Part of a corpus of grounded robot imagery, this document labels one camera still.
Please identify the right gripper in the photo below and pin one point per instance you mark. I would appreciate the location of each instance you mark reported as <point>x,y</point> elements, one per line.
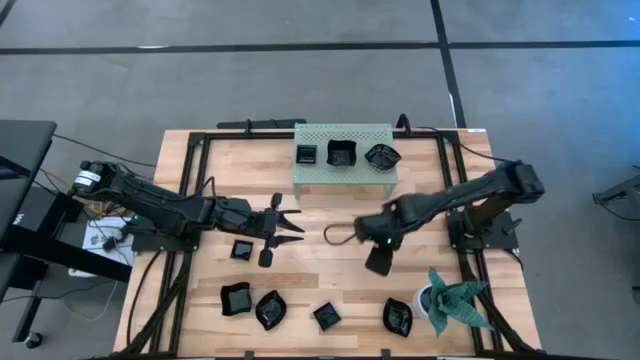
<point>380,232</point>

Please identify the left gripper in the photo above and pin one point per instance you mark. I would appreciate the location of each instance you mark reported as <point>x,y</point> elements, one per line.
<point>265,225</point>

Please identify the small square black plate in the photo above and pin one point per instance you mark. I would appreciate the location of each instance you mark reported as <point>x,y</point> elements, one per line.
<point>327,316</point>
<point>242,249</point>
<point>306,154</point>

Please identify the wavy square black plate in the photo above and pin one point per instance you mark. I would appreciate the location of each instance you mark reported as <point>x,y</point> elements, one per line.
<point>342,152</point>
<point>236,299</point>

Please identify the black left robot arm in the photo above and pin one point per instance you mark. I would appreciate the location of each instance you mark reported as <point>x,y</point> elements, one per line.
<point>150,200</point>

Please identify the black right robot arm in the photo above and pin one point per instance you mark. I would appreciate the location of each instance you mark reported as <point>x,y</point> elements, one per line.
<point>460,192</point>

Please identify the green perforated metal shelf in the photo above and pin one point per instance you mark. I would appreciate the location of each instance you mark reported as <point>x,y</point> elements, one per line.
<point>345,175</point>

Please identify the green plant in white pot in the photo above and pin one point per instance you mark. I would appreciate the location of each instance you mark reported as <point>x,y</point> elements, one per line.
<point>452,300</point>

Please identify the black stand base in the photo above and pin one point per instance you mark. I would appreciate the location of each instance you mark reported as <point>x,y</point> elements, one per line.
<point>622,192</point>

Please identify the black computer case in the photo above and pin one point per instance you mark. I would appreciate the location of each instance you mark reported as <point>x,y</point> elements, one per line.
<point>40,210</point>

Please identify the black desk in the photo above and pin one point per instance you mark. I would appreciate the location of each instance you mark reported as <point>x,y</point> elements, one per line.
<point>25,145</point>

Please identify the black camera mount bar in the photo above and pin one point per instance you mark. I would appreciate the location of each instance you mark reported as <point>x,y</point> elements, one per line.
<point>260,124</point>

